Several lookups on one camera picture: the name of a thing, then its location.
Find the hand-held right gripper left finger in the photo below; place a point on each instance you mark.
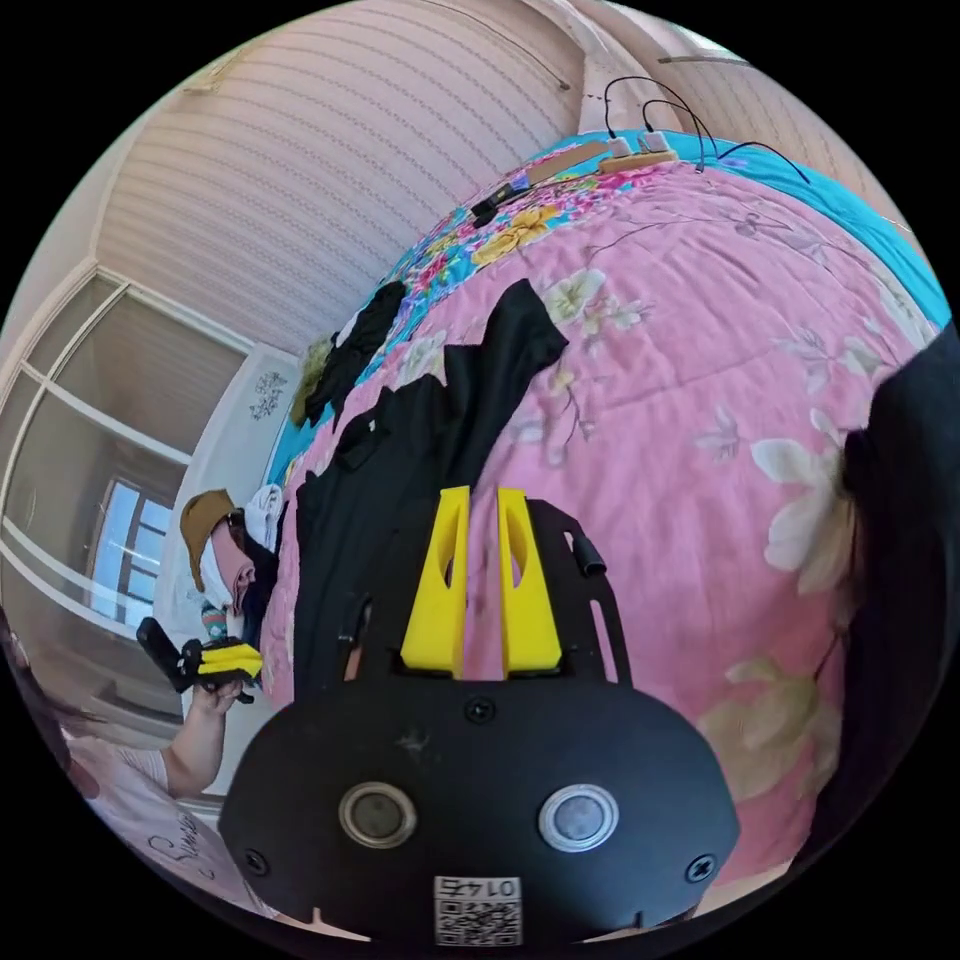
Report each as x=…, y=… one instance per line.
x=439, y=592

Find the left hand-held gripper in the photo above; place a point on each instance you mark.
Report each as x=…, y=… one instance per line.
x=189, y=667

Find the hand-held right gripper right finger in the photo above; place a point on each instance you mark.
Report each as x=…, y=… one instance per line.
x=529, y=600

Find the black short sleeve shirt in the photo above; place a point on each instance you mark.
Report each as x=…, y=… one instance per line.
x=465, y=405

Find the person's left forearm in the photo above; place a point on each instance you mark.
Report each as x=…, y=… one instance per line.
x=193, y=754

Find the person's left hand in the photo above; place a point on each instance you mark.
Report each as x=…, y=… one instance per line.
x=221, y=701

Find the white cloth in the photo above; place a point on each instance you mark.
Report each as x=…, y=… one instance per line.
x=264, y=514

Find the person's body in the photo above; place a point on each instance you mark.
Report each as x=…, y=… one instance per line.
x=135, y=825

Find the pile of clothes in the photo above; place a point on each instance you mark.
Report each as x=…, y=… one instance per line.
x=360, y=352

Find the window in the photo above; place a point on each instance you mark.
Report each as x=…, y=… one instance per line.
x=112, y=420

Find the bed with pink floral quilt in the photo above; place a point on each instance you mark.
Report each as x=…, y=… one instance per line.
x=675, y=375

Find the dark cloth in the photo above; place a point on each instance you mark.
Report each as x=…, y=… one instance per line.
x=900, y=562

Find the small black device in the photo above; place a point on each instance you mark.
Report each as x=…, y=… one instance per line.
x=495, y=199

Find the brown cardboard piece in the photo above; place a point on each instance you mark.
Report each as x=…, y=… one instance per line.
x=566, y=162

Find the wooden board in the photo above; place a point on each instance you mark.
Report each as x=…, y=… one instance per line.
x=637, y=159

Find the white charger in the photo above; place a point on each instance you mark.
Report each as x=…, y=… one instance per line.
x=620, y=145
x=656, y=141

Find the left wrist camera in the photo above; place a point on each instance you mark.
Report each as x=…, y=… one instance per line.
x=159, y=649

